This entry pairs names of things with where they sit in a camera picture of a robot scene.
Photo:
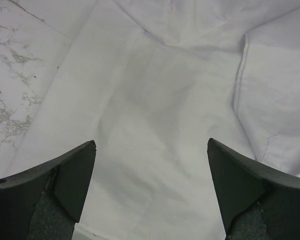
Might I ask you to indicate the white long sleeve shirt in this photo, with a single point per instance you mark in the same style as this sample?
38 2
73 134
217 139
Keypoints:
150 82

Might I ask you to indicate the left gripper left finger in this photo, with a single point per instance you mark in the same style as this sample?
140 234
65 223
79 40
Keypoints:
46 201

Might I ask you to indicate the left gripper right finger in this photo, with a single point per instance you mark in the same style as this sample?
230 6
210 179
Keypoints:
256 202

